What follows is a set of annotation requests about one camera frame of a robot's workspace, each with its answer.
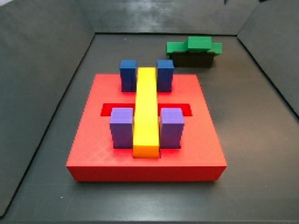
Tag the red base board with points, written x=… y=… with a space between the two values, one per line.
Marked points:
x=95 y=161

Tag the left blue block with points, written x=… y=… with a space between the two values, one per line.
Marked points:
x=128 y=75

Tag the purple block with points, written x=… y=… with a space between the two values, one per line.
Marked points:
x=121 y=127
x=171 y=128

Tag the right purple block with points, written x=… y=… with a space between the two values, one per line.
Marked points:
x=171 y=128

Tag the blue block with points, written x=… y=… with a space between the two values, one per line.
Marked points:
x=128 y=75
x=164 y=66

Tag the right blue block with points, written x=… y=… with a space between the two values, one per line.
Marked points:
x=164 y=66

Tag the black fixture bracket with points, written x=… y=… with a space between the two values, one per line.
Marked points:
x=192 y=59

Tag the left purple block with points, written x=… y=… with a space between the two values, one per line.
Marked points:
x=121 y=127

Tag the yellow long bar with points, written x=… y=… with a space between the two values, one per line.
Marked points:
x=145 y=130

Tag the green bridge-shaped block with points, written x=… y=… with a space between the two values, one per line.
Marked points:
x=193 y=44

